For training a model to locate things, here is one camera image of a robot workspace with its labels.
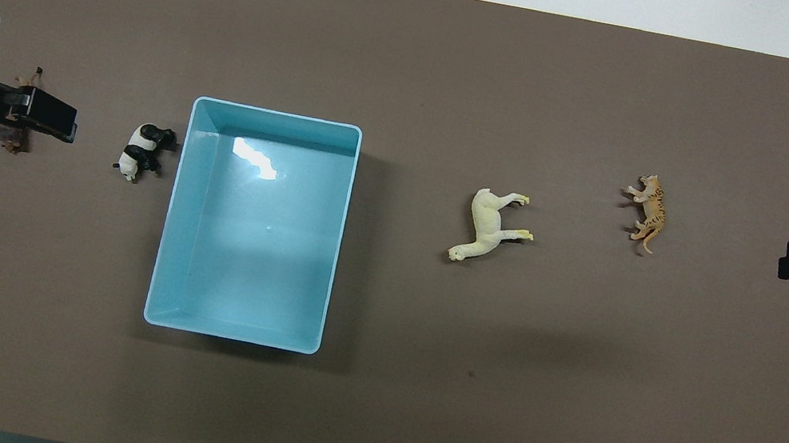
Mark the light blue plastic storage box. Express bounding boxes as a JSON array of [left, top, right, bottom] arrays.
[[141, 93, 366, 358]]

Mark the brown lion toy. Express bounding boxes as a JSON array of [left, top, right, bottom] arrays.
[[0, 62, 47, 158]]

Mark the orange striped tiger toy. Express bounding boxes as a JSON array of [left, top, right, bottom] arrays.
[[613, 170, 675, 257]]

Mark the brown table mat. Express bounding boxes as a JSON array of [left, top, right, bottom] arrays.
[[0, 0, 789, 443]]

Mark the black and white panda toy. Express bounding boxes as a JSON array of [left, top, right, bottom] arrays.
[[110, 118, 181, 190]]

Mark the cream llama toy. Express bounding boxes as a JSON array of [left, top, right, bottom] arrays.
[[445, 182, 542, 277]]

